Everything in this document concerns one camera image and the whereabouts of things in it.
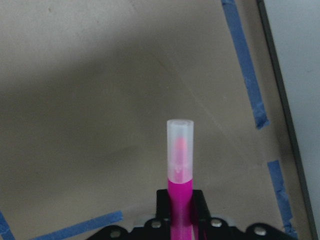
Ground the pink marker pen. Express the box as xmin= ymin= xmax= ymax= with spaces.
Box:
xmin=166 ymin=119 xmax=194 ymax=240

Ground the grey closed laptop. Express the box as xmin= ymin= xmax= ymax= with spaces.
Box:
xmin=257 ymin=0 xmax=320 ymax=239

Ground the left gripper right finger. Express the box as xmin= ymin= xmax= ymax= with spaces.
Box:
xmin=190 ymin=189 xmax=211 ymax=223

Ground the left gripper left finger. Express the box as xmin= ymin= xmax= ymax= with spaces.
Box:
xmin=156 ymin=189 xmax=171 ymax=223

